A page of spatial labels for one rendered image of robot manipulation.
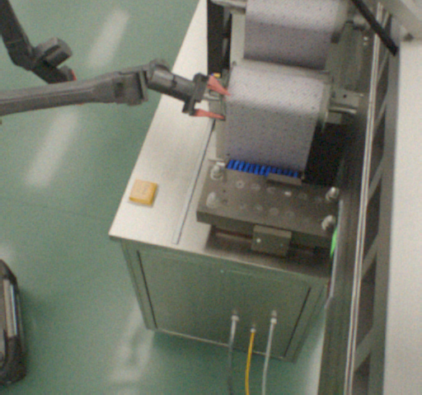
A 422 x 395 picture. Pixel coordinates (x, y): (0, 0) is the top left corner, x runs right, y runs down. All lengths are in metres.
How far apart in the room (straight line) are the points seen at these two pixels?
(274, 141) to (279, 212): 0.19
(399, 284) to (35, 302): 2.05
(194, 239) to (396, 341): 0.97
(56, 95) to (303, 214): 0.71
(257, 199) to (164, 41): 2.16
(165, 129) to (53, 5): 2.25
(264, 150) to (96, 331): 1.28
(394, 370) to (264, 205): 0.88
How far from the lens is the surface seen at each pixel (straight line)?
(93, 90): 1.30
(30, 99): 1.34
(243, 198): 1.49
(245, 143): 1.50
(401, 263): 0.74
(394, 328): 0.70
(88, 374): 2.41
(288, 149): 1.49
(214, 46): 1.73
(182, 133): 1.80
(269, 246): 1.51
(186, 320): 2.10
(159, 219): 1.61
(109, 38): 3.59
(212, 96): 1.52
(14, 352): 2.27
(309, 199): 1.51
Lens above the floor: 2.28
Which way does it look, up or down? 55 degrees down
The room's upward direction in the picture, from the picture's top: straight up
